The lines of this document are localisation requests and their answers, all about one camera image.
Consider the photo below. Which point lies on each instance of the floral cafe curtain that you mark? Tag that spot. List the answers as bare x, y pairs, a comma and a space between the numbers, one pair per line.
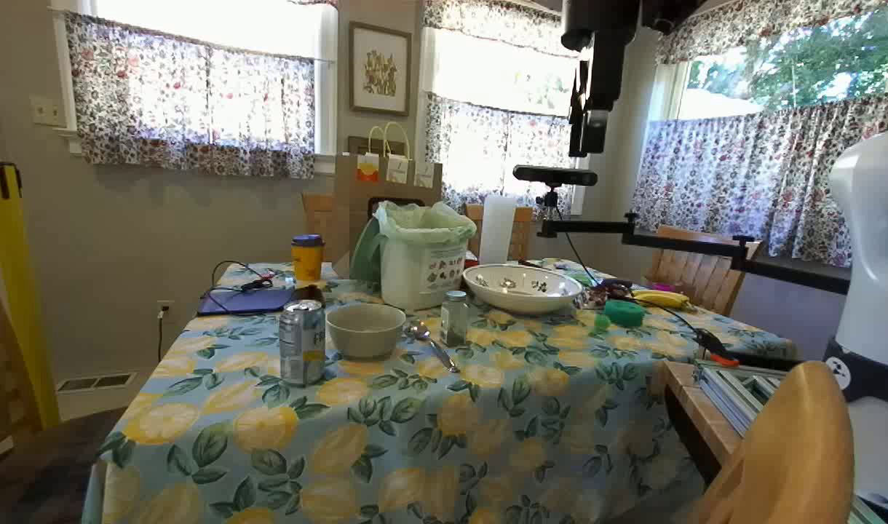
491, 147
191, 105
744, 175

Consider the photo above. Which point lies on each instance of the light wooden chair back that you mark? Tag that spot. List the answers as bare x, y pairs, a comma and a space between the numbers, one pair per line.
792, 456

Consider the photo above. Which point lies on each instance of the dark blue folder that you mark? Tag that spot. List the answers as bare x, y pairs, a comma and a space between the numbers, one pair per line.
242, 300

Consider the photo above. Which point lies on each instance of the glass spice bottle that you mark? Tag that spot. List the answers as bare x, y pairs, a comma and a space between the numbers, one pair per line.
456, 323

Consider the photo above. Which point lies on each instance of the yellow jar with blue lid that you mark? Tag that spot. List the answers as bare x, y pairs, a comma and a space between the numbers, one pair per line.
306, 262

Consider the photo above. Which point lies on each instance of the black camera on stand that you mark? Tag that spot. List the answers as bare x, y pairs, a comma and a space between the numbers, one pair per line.
555, 175

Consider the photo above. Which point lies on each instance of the slatted wooden chair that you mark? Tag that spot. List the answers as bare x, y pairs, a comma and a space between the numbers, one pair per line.
700, 277

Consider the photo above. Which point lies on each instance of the dark seat wicker chair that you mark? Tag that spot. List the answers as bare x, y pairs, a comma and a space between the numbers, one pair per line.
45, 476

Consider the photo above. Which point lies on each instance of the small gift bag orange print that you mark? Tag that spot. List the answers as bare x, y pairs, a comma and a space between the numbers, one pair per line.
367, 168

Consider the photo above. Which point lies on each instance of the floral curtain valance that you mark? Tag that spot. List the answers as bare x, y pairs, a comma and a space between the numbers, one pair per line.
744, 25
491, 25

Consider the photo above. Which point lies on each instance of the wall outlet with plug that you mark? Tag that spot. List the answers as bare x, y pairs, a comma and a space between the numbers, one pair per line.
160, 310

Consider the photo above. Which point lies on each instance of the white waste bin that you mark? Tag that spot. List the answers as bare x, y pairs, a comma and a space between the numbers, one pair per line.
421, 277

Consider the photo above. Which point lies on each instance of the yellow post with black band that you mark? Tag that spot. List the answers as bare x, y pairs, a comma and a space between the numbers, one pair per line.
20, 281

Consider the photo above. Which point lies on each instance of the metal spoon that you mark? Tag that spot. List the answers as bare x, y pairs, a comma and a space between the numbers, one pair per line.
421, 332

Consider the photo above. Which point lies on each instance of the framed botanical picture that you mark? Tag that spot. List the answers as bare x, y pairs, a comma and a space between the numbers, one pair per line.
379, 70

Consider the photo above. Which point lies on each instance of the small white gift bag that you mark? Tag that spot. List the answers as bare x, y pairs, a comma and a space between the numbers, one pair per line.
397, 168

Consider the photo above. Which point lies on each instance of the lemon print tablecloth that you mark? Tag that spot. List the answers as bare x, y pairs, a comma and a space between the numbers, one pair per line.
415, 437

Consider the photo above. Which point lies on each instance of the silver spice bottle lid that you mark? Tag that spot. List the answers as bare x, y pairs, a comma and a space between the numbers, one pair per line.
456, 294

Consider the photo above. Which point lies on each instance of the silver soda can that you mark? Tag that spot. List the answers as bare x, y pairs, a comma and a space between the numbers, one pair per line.
301, 345

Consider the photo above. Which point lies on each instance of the beige light switch plate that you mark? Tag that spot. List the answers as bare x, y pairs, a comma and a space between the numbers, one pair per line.
48, 111

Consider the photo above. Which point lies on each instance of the green bin liner bag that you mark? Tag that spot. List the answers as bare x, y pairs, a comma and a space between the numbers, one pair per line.
365, 255

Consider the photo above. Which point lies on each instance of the green sponge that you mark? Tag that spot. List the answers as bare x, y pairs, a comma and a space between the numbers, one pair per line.
625, 312

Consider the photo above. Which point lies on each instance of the white floor vent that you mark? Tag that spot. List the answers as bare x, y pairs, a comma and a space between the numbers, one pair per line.
95, 383

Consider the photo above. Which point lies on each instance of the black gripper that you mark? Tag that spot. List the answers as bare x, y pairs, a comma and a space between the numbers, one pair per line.
613, 60

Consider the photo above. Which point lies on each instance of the large white dish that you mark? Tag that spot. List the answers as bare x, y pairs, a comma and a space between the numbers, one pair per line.
518, 290

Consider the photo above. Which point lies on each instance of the grey ceramic bowl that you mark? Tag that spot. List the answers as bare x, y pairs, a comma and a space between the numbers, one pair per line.
365, 332

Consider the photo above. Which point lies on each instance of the yellow sponge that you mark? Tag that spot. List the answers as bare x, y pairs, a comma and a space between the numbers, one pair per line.
662, 299

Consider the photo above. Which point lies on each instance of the white paper towel roll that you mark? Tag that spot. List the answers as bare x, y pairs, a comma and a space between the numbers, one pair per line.
495, 230

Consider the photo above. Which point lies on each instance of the wooden frame rack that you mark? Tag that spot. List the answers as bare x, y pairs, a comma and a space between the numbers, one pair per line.
700, 417

